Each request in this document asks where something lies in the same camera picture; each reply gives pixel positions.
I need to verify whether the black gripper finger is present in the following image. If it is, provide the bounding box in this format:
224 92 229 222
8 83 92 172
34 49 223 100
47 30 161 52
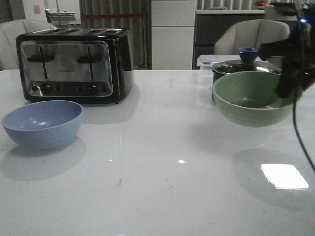
276 58 300 99

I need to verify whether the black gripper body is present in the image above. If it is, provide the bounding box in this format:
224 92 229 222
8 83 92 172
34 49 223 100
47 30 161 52
258 1 315 90

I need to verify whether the green bowl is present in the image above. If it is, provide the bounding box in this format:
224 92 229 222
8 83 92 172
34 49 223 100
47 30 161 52
213 71 294 127

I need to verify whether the blue bowl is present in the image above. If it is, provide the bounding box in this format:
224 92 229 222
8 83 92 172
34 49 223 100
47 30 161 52
1 100 83 149

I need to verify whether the glass pot lid purple knob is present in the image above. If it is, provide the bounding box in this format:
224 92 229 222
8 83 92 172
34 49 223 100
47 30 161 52
212 47 282 75

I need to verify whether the grey armchair on right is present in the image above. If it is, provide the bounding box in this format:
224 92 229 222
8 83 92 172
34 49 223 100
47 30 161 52
214 19 290 55

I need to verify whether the grey armchair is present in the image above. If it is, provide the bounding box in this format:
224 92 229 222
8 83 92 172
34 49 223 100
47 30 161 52
0 19 55 70
214 19 290 55

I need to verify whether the fruit plate on counter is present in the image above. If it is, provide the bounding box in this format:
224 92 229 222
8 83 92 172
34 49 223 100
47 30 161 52
252 0 269 10

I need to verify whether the dark blue saucepan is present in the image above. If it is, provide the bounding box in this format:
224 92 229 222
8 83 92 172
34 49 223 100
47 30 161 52
212 70 280 108

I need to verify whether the clear plastic food container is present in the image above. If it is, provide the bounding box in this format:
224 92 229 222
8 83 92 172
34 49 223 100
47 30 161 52
196 55 240 70

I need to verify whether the dark grey counter cabinet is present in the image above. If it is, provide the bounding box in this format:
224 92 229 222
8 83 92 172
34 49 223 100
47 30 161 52
192 10 264 69

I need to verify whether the white refrigerator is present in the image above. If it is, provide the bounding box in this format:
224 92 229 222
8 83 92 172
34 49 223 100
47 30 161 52
151 0 197 70

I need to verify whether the black and steel toaster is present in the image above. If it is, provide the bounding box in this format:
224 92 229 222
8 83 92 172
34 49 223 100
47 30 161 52
16 28 134 104

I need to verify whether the grey armchair on left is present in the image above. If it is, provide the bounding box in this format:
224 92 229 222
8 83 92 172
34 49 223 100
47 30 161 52
0 19 55 70

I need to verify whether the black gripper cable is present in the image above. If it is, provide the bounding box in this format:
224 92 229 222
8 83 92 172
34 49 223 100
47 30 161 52
292 93 315 173

